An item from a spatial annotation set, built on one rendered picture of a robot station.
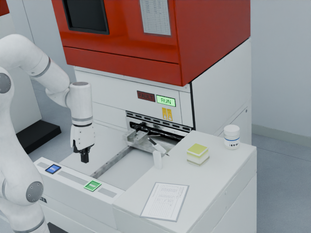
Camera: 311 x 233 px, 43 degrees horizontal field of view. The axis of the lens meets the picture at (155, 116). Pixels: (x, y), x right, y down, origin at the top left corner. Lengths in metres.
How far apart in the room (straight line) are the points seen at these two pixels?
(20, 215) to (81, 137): 0.37
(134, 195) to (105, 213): 0.15
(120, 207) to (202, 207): 0.33
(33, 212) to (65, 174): 0.44
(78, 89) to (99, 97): 0.86
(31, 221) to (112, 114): 1.05
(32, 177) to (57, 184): 0.52
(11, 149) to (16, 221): 0.29
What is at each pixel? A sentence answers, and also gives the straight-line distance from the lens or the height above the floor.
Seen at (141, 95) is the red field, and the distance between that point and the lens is 2.13.
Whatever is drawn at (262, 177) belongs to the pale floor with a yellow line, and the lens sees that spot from 3.26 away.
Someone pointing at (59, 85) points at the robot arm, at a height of 1.48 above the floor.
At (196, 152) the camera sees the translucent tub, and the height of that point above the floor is 1.03.
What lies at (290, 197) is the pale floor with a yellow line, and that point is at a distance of 3.10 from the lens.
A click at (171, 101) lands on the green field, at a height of 1.11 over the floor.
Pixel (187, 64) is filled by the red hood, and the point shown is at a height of 1.32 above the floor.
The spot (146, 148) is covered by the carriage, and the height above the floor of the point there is 0.87.
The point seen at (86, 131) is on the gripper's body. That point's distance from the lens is 1.61.
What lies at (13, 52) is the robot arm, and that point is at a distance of 1.30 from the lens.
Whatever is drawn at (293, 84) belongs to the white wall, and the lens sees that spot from 3.41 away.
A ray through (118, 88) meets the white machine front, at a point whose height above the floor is 1.11.
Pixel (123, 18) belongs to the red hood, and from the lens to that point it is 1.95.
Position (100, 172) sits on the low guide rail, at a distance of 2.04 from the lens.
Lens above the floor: 2.03
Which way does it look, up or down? 29 degrees down
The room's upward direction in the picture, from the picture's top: 8 degrees counter-clockwise
